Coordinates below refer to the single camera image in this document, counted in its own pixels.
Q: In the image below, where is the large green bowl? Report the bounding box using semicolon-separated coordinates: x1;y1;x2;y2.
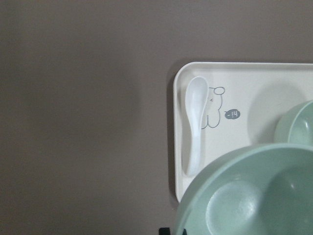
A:
173;143;313;235

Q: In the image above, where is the cream serving tray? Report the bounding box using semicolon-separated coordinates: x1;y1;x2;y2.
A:
173;62;313;200

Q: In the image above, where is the white ceramic soup spoon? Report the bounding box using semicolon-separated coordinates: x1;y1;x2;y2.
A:
185;76;208;177

